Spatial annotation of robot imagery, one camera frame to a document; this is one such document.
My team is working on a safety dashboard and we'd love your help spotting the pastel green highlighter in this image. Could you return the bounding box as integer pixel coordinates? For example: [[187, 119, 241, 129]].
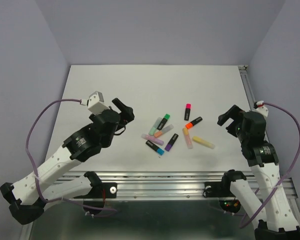
[[148, 117, 162, 136]]

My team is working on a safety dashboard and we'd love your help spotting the pastel purple highlighter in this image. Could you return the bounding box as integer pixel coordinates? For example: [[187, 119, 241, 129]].
[[141, 133, 164, 146]]

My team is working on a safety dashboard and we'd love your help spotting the black highlighter blue tip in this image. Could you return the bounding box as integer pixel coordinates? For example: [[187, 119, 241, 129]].
[[145, 140, 165, 156]]

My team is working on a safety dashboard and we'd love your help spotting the black highlighter purple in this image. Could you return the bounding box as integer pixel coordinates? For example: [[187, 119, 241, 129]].
[[164, 133, 179, 152]]

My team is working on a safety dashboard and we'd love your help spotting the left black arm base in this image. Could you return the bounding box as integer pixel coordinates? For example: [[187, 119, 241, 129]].
[[75, 182, 118, 199]]

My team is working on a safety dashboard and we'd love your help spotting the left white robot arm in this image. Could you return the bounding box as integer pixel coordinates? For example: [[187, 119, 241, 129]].
[[0, 93, 135, 225]]

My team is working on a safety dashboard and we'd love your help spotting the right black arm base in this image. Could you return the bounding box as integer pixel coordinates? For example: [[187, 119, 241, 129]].
[[202, 181, 235, 198]]

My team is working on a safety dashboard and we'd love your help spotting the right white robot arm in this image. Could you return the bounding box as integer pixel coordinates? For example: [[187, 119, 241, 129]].
[[217, 101, 300, 240]]

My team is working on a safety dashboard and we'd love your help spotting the pastel orange highlighter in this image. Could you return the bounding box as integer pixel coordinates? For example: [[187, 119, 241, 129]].
[[153, 124, 174, 138]]

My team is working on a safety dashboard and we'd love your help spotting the black highlighter green cap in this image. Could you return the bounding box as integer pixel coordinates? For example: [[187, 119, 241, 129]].
[[157, 114, 170, 131]]

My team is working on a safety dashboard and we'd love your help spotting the pastel yellow highlighter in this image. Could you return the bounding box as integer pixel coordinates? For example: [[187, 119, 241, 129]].
[[192, 136, 215, 149]]

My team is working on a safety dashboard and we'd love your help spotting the black highlighter pink cap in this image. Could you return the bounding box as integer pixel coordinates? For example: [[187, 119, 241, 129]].
[[184, 103, 192, 121]]

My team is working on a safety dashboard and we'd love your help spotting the black highlighter orange cap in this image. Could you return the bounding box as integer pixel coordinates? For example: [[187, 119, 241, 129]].
[[185, 116, 203, 129]]

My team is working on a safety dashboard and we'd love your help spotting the pastel pink highlighter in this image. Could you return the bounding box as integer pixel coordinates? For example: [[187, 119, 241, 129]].
[[182, 127, 193, 149]]

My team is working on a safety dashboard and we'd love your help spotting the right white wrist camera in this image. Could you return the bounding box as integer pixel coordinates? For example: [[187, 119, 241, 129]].
[[253, 100, 269, 118]]

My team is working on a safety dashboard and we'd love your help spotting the aluminium rail right side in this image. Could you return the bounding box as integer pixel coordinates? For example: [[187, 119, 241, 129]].
[[238, 65, 256, 110]]

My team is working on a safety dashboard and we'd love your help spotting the aluminium frame rail front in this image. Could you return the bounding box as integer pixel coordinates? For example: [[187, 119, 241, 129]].
[[29, 171, 299, 201]]

